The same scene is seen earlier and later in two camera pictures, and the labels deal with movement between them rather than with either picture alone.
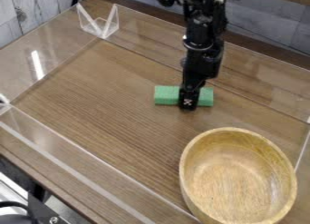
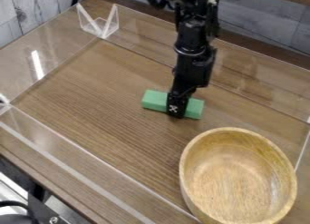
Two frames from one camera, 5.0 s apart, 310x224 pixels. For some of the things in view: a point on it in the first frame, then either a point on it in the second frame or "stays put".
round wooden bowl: (237, 179) stays put
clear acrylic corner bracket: (101, 27) stays put
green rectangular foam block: (167, 95) to (155, 100)
